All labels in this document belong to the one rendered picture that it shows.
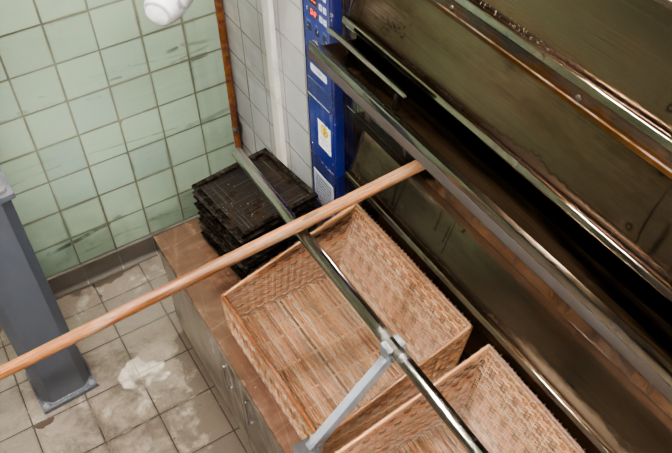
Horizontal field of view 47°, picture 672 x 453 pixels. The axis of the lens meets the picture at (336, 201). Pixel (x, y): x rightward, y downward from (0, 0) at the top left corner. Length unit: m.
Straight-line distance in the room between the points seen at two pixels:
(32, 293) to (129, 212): 0.75
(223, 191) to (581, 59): 1.37
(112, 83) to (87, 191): 0.47
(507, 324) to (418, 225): 0.37
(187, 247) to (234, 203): 0.31
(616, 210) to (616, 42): 0.31
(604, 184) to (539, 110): 0.20
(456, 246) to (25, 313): 1.41
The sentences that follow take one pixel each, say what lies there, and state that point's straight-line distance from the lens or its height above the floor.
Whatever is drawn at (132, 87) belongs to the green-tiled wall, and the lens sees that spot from 2.92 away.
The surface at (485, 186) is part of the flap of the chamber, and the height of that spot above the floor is 1.41.
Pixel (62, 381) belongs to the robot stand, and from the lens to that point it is 3.00.
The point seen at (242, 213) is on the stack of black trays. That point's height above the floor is 0.83.
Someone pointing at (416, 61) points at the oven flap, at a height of 1.48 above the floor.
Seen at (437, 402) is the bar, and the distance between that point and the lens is 1.54.
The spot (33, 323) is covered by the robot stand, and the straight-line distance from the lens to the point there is 2.73.
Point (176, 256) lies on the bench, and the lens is 2.61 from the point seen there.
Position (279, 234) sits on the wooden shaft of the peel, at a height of 1.19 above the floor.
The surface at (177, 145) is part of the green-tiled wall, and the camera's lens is 3.14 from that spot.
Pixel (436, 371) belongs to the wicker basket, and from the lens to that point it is 2.11.
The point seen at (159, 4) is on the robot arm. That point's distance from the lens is 2.04.
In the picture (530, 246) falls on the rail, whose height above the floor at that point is 1.43.
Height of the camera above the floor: 2.49
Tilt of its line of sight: 45 degrees down
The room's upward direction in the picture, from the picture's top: 2 degrees counter-clockwise
